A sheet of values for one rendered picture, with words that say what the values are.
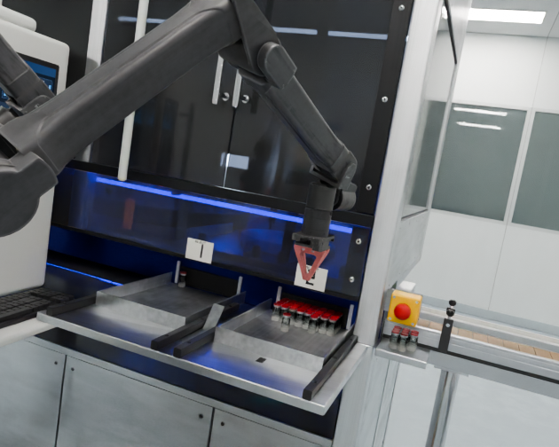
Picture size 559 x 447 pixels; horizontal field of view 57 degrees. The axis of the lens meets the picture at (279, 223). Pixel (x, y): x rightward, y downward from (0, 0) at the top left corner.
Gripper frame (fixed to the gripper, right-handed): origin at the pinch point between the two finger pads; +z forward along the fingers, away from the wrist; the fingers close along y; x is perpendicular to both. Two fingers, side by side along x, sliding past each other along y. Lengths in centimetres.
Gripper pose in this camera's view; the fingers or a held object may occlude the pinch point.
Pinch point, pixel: (306, 276)
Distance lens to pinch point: 110.2
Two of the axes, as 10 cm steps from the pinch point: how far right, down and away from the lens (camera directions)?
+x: -9.2, -2.0, 3.4
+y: 3.6, -0.6, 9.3
